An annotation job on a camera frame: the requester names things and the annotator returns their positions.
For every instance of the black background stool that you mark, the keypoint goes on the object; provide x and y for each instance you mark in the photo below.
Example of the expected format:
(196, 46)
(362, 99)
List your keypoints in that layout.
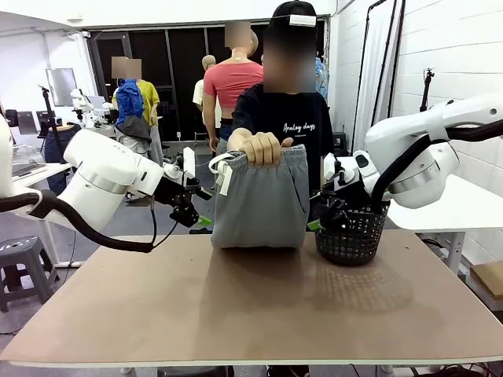
(341, 141)

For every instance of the mannequin with floral shirt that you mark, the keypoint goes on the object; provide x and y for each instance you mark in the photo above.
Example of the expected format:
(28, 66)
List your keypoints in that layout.
(322, 78)

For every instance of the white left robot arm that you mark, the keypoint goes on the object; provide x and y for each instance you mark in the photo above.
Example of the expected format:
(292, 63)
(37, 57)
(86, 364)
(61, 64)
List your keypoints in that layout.
(106, 169)

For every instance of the person in black t-shirt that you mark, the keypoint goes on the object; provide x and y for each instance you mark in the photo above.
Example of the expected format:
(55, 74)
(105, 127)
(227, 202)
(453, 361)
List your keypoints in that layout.
(298, 114)

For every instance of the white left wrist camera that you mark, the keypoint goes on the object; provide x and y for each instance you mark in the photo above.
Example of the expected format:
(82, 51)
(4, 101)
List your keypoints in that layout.
(189, 165)

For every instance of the black cap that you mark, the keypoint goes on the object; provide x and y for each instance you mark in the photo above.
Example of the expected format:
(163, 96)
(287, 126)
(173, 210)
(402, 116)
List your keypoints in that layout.
(281, 12)

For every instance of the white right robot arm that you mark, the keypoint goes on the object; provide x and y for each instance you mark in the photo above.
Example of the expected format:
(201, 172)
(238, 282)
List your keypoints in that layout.
(412, 157)

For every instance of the mannequin with red top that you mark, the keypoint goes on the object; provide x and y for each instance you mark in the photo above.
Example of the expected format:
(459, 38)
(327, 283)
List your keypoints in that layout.
(232, 82)

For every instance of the figure with yellow shirt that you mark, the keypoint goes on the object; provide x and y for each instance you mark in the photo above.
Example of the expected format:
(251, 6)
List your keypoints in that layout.
(151, 98)

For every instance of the figure with blue jacket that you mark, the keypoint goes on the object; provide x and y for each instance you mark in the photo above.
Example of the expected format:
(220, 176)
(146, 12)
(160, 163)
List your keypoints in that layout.
(127, 102)

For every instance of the black perforated plastic basket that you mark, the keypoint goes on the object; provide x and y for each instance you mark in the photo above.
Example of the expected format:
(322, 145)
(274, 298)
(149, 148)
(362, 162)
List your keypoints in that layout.
(346, 247)

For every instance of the black camera tripod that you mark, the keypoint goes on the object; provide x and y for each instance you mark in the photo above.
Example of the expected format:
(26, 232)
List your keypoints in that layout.
(49, 110)
(426, 90)

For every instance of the black backdrop stand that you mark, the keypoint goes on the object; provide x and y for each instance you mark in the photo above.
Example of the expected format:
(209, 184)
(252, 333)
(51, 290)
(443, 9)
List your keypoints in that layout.
(399, 59)

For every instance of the white head-mounted camera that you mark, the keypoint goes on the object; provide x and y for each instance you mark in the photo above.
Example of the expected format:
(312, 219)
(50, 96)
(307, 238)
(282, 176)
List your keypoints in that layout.
(302, 20)

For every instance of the grey plastic stool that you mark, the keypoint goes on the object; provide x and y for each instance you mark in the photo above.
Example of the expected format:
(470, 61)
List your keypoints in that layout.
(23, 259)

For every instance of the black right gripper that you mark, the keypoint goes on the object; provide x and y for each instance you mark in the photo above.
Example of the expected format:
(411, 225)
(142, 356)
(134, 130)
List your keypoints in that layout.
(333, 200)

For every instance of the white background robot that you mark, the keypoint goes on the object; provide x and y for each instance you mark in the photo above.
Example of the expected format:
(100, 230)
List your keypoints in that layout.
(80, 104)

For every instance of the brown cardboard box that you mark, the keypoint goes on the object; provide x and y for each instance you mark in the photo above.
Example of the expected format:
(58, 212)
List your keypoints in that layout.
(489, 280)

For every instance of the wall whiteboard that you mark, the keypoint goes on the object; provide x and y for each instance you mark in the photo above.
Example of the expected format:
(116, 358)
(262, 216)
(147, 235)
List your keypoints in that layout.
(61, 86)

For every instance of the grey sweat shorts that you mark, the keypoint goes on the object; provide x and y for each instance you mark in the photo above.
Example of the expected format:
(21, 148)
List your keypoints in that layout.
(259, 208)

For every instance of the mannequin with cream shirt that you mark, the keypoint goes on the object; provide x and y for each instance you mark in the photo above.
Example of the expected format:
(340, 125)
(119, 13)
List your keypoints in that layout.
(198, 92)

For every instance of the person's right hand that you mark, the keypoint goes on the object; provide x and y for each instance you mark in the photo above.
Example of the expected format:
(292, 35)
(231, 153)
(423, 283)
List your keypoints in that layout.
(261, 149)

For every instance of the mannequin with blue jeans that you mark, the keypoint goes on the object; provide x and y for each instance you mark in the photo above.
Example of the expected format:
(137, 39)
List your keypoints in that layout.
(53, 145)

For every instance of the dark monitor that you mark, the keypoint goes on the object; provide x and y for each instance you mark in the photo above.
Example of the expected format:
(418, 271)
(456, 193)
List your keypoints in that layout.
(27, 122)

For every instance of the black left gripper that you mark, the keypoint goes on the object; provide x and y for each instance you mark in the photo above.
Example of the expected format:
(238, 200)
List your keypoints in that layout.
(181, 196)

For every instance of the black sneaker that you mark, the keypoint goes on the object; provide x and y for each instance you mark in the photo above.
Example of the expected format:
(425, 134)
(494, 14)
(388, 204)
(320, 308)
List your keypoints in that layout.
(277, 371)

